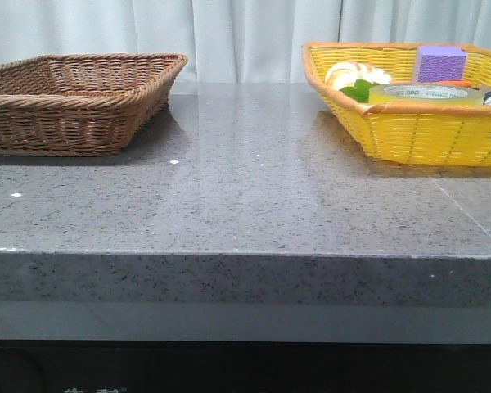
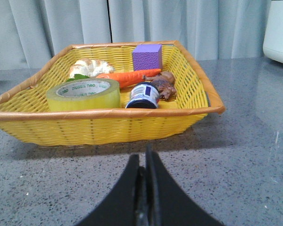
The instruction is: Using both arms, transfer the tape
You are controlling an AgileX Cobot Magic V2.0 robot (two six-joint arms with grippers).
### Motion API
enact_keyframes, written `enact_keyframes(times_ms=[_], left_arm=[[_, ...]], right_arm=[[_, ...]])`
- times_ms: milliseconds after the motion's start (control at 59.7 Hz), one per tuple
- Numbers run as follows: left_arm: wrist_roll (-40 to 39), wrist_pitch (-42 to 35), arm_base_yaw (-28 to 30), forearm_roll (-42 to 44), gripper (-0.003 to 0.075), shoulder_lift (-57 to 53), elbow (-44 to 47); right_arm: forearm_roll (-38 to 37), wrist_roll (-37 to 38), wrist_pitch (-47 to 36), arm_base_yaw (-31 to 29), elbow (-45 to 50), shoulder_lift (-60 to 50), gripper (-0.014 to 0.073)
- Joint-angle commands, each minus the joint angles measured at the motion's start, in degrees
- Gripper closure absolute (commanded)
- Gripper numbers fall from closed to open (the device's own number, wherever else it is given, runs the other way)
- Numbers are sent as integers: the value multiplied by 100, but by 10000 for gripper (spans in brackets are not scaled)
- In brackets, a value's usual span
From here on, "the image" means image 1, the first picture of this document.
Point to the yellow packing tape roll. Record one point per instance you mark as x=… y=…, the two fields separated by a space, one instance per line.
x=425 y=93

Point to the green toy leaf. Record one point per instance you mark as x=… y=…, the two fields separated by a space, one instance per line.
x=359 y=91

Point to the toy bread roll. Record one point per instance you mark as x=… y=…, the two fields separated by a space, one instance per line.
x=346 y=73

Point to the brown wicker basket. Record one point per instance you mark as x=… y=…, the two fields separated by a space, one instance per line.
x=82 y=104

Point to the yellow wicker basket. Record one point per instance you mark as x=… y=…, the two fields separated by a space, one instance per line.
x=403 y=132

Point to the purple foam block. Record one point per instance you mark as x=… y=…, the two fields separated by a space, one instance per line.
x=438 y=63

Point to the orange toy carrot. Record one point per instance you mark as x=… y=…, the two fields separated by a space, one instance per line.
x=460 y=83

